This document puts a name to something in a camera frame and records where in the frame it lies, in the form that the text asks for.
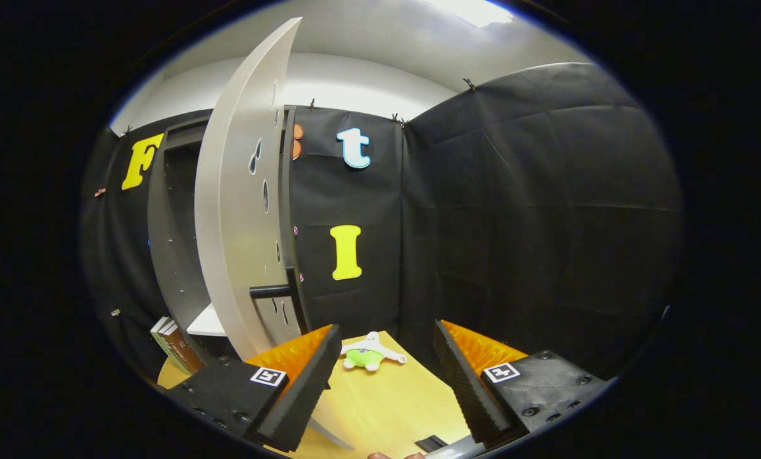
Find black backdrop cloth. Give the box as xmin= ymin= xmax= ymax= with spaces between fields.
xmin=80 ymin=62 xmax=684 ymax=383

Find beige cabinet door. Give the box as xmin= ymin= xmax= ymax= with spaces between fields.
xmin=194 ymin=17 xmax=355 ymax=450

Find white cabinet shelf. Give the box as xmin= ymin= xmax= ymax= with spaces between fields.
xmin=187 ymin=303 xmax=228 ymax=337

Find grey cabinet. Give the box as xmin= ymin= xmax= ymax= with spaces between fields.
xmin=147 ymin=105 xmax=311 ymax=367

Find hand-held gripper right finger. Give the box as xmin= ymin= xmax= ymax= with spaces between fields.
xmin=432 ymin=321 xmax=617 ymax=447

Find black door handle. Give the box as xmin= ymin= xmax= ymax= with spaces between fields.
xmin=249 ymin=266 xmax=311 ymax=332

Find green white plush toy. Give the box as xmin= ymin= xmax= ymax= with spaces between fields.
xmin=341 ymin=331 xmax=408 ymax=372

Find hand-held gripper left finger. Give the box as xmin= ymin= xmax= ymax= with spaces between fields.
xmin=163 ymin=324 xmax=343 ymax=452

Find ceiling light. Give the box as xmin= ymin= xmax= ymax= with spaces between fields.
xmin=418 ymin=0 xmax=515 ymax=28

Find brown book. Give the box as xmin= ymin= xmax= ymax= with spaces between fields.
xmin=162 ymin=324 xmax=205 ymax=374

